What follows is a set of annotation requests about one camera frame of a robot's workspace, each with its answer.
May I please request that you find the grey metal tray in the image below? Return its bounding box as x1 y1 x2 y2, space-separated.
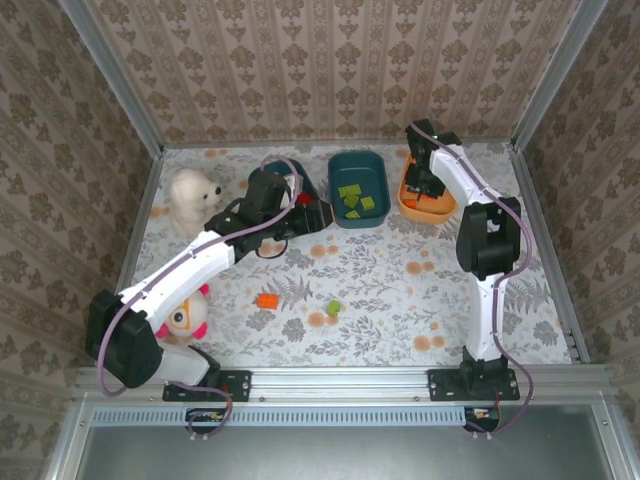
54 402 626 480

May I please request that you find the floral patterned table cover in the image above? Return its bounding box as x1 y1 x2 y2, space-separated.
117 142 574 369

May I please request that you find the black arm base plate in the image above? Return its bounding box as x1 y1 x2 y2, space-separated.
162 368 251 403
427 368 519 402

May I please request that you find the aluminium side rail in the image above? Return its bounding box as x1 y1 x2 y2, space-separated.
507 144 592 364
112 147 166 296

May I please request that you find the thin black camera cable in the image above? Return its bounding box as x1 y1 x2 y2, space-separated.
254 238 291 260

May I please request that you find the aluminium frame post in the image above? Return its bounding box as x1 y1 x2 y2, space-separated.
510 0 611 151
57 0 166 157

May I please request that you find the teal plastic container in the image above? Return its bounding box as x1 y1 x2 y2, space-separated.
327 151 391 230
248 159 324 209

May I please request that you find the white slotted cable duct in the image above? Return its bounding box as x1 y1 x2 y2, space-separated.
89 405 474 427

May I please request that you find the pink striped plush toy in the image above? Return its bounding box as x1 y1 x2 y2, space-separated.
154 283 210 346

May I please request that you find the aluminium back rail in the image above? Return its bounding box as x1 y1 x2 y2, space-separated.
162 140 514 150

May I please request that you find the aluminium front rail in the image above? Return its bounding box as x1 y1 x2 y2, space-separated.
74 364 621 404

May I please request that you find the small circuit board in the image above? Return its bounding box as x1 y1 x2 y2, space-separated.
187 408 226 426
464 407 501 431

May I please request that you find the white bear plush toy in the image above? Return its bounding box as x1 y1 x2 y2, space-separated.
167 168 224 240

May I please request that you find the orange plastic container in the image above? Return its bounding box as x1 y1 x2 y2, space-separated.
397 149 459 221

